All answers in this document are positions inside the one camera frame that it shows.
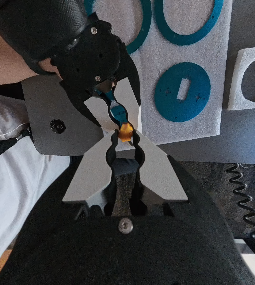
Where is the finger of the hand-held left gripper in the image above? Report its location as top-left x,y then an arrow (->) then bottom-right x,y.
83,96 -> 120,135
112,77 -> 142,135

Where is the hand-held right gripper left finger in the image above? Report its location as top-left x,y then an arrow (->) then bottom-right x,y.
62,130 -> 119,216

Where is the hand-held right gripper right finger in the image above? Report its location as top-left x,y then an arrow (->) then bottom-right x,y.
130,130 -> 189,216

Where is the small blue round plate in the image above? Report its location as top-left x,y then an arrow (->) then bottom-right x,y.
94,88 -> 130,125

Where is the yellow handled screwdriver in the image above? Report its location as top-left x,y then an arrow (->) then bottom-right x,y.
119,122 -> 134,147

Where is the round black desk control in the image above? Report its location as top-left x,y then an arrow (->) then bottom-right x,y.
50,119 -> 66,134

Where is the person's left hand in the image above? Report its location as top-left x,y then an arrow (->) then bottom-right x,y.
39,58 -> 60,75

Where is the large blue oval plate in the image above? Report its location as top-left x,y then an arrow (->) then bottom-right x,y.
154,62 -> 211,123

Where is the white foam sheet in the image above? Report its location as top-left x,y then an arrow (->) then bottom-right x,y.
83,0 -> 233,153

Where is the person's white shirt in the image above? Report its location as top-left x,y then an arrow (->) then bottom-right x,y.
0,94 -> 71,274

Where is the white power strip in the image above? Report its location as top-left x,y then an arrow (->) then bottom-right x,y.
234,239 -> 255,282

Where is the blue metal ring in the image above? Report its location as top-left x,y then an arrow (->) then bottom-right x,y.
83,0 -> 152,55
155,0 -> 224,46

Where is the black coiled cable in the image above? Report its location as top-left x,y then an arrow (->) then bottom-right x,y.
227,164 -> 255,247

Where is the black strap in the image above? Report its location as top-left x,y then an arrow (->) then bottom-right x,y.
0,129 -> 32,166

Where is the white foam frame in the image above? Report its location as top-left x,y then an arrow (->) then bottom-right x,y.
227,46 -> 255,111

